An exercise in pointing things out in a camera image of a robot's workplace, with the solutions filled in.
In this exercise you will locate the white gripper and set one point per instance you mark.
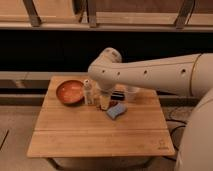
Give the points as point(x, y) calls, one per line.
point(105, 98)

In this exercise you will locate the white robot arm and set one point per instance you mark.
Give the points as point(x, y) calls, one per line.
point(188, 75)

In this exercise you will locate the white ceramic cup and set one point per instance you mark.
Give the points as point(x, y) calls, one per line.
point(131, 93)

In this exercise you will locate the dark red chili pepper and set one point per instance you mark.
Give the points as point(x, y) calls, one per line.
point(113, 103)

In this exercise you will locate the blue sponge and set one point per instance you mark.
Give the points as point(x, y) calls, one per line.
point(115, 111)

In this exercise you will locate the clear plastic bottle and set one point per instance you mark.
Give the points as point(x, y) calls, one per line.
point(88, 93)

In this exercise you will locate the wooden folding table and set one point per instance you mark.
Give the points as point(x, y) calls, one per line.
point(85, 131)

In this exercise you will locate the orange wooden bowl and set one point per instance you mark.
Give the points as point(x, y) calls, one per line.
point(70, 92)

